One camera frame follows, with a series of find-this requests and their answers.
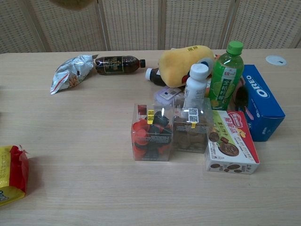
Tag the green tea bottle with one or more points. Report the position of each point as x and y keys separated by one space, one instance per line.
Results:
x=225 y=80

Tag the red white cookie box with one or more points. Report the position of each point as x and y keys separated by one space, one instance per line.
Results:
x=231 y=146

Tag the dark cola bottle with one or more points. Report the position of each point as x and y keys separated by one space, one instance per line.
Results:
x=117 y=65

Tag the clear box brown cookies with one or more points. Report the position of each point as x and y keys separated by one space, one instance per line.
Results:
x=190 y=134

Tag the clear box red black pieces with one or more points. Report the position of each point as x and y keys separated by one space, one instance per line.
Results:
x=150 y=139

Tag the yellow plush toy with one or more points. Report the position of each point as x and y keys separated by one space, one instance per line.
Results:
x=178 y=63

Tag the brown bottle white cap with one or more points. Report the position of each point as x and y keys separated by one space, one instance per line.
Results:
x=155 y=75

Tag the small pale purple box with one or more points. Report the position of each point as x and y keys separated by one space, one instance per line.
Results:
x=165 y=95

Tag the crumpled silver snack bag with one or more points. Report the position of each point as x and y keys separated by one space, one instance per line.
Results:
x=70 y=73

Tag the yellow red snack bag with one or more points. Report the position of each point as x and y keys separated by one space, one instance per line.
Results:
x=11 y=174

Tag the blue Oreo box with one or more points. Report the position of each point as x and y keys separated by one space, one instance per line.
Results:
x=261 y=101

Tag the woven folding screen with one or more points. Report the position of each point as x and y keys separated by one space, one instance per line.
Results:
x=141 y=23

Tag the small white pill bottle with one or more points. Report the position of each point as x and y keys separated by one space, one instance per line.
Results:
x=195 y=87

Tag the white round sticker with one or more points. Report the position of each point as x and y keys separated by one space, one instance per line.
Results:
x=275 y=60

